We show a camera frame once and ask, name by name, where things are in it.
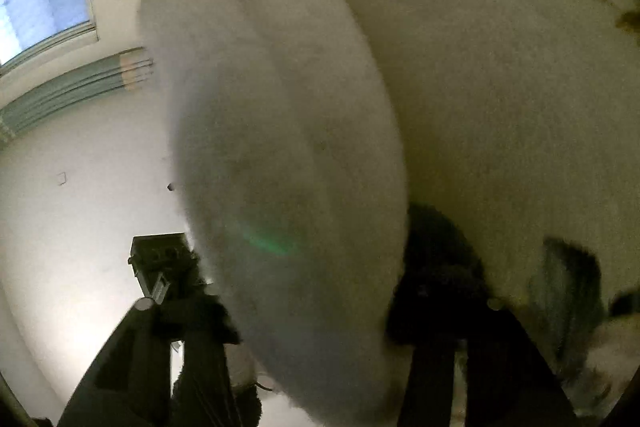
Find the floral bed blanket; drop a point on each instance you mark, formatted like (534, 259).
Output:
(519, 122)

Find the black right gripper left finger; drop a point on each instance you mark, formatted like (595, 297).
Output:
(164, 365)

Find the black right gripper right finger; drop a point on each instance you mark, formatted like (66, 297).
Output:
(443, 305)

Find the white knit sweater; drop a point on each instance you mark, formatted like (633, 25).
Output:
(288, 164)

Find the left green curtain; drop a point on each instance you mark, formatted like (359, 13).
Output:
(123, 71)

